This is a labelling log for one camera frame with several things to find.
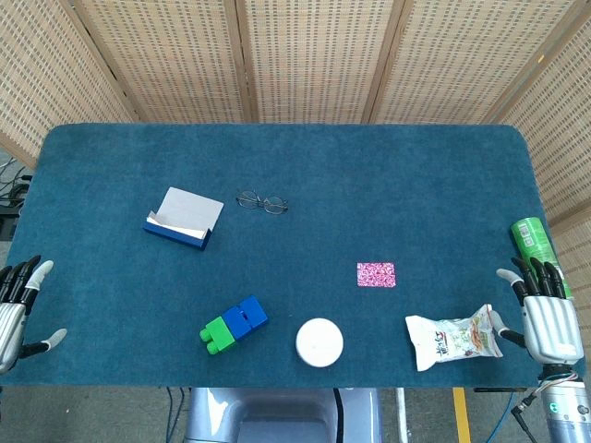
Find black cable bundle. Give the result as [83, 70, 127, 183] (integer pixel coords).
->
[0, 156, 33, 209]

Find blue white box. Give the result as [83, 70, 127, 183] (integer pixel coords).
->
[141, 186, 225, 253]

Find thin black frame glasses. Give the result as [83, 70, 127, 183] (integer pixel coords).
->
[235, 189, 290, 217]

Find green toy brick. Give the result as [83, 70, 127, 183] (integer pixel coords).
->
[199, 317, 240, 356]

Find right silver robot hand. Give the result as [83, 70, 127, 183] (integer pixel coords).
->
[489, 256, 584, 368]

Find green cylindrical can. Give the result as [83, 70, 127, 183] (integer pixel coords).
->
[509, 216, 576, 301]

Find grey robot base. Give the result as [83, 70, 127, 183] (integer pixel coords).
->
[183, 387, 384, 443]

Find blue cable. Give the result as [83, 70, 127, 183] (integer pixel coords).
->
[484, 391, 516, 443]
[164, 387, 186, 443]

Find black cable on base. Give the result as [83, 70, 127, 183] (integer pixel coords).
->
[332, 388, 348, 443]

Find white table leg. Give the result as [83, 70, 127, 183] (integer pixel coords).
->
[395, 388, 410, 443]

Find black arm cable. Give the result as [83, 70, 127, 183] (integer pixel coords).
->
[510, 387, 555, 443]

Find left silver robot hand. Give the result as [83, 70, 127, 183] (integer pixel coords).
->
[0, 255, 68, 375]

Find clear plastic binder clip jar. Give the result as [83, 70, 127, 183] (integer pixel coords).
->
[295, 317, 345, 369]

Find black power strip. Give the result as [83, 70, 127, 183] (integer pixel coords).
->
[0, 205, 22, 241]

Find blue felt table cover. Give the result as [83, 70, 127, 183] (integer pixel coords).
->
[0, 123, 586, 389]

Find blue toy brick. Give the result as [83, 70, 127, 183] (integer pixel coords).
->
[221, 305, 253, 341]
[237, 294, 270, 329]

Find white snack bag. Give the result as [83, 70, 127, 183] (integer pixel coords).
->
[404, 303, 504, 373]

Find pink patterned card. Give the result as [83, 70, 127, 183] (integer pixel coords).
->
[356, 261, 397, 289]

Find woven folding screen panel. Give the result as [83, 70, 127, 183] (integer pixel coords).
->
[0, 0, 139, 170]
[235, 0, 410, 125]
[364, 0, 583, 125]
[484, 0, 591, 324]
[71, 0, 254, 125]

